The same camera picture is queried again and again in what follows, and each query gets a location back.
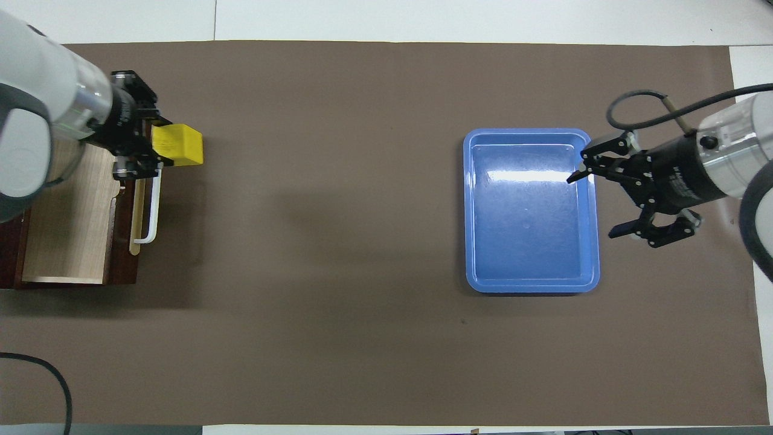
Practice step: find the yellow cube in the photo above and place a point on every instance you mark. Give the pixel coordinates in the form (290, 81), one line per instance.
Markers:
(181, 145)

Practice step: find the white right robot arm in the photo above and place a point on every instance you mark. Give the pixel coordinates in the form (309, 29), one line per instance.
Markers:
(743, 151)

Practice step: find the brown table mat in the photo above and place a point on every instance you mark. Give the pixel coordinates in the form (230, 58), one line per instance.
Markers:
(302, 241)

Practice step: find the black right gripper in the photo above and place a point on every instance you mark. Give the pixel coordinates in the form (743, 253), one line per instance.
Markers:
(676, 172)

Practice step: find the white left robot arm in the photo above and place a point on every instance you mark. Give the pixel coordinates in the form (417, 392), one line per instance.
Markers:
(36, 90)

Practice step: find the blue plastic tray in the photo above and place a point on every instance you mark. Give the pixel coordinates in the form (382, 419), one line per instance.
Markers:
(531, 229)

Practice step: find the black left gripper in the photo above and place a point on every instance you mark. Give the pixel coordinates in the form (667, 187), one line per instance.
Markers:
(124, 121)

